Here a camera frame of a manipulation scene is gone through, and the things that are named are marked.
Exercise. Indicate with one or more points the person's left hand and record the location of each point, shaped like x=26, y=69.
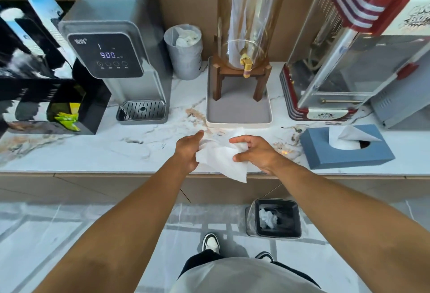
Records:
x=186, y=153

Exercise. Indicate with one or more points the person's right hand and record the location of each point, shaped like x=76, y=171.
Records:
x=260, y=155

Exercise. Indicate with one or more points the white tissue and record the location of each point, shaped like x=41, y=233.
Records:
x=218, y=158
x=342, y=138

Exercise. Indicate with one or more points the white tissue wad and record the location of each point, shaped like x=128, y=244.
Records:
x=267, y=218

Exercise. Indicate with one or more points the person's right forearm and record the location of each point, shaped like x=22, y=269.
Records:
x=352, y=222

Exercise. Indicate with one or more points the person's left forearm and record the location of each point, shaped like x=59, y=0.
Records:
x=127, y=235

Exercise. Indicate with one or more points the white marble countertop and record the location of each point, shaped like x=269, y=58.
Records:
x=134, y=155

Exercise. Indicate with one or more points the blue tissue box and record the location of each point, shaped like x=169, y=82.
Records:
x=322, y=155

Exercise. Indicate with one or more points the grey cup with tissues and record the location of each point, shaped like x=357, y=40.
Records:
x=184, y=64

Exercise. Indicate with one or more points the person's left shoe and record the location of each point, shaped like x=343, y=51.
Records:
x=211, y=244

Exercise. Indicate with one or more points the person's shoe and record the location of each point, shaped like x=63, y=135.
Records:
x=264, y=256
x=211, y=244

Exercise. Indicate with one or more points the person's right shoe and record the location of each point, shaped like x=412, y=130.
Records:
x=264, y=256

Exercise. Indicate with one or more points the grey white tray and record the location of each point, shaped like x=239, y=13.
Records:
x=235, y=111

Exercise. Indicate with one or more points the grey slotted drip tray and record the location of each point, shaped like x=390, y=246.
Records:
x=142, y=118

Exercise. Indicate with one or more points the black lined trash bin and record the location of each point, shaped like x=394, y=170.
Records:
x=289, y=218

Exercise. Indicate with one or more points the glossy black organizer box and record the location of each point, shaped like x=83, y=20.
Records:
x=97, y=101

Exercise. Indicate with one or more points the black trousers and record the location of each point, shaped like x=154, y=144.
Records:
x=198, y=259

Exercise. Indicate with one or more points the red popcorn machine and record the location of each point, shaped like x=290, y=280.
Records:
x=336, y=67

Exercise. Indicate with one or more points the crumpled white paper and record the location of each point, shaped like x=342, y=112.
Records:
x=186, y=37

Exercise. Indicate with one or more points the yellow green tea packets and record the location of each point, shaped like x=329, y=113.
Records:
x=69, y=118

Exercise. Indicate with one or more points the grey shirt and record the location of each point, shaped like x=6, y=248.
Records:
x=242, y=279

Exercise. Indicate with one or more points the glass beverage dispenser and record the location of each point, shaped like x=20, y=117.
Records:
x=255, y=17

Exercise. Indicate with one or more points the grey water dispenser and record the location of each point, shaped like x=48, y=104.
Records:
x=111, y=17

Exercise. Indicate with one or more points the grey vented appliance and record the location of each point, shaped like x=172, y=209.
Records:
x=410, y=101

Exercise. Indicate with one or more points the white blue cup stack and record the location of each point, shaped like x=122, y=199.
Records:
x=20, y=30
x=43, y=10

